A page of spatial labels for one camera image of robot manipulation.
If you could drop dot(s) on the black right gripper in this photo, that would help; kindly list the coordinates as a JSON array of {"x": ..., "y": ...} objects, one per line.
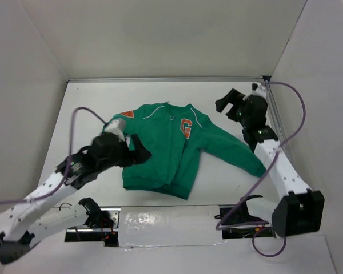
[{"x": 235, "y": 97}]

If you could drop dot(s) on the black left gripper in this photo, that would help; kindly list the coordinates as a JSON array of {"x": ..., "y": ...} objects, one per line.
[{"x": 137, "y": 156}]

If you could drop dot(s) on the green jacket white lining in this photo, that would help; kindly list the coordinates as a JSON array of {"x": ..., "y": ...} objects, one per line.
[{"x": 176, "y": 147}]

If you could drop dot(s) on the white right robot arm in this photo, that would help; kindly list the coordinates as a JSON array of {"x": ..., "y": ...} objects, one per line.
[{"x": 300, "y": 208}]

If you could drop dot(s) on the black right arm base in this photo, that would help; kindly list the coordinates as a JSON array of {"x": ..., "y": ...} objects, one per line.
[{"x": 240, "y": 216}]

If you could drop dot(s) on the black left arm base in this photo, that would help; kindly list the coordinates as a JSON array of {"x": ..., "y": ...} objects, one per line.
[{"x": 101, "y": 225}]

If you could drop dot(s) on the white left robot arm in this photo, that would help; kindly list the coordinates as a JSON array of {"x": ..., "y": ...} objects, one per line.
[{"x": 27, "y": 222}]

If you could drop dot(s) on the white taped cover panel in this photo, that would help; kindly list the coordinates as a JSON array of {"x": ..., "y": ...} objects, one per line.
[{"x": 168, "y": 226}]

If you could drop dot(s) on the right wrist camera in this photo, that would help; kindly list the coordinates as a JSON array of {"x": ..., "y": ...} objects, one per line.
[{"x": 258, "y": 90}]

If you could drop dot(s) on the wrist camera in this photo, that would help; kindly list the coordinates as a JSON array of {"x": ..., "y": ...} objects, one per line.
[
  {"x": 116, "y": 127},
  {"x": 258, "y": 90}
]

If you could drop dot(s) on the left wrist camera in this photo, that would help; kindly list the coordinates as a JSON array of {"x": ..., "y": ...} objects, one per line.
[{"x": 116, "y": 127}]

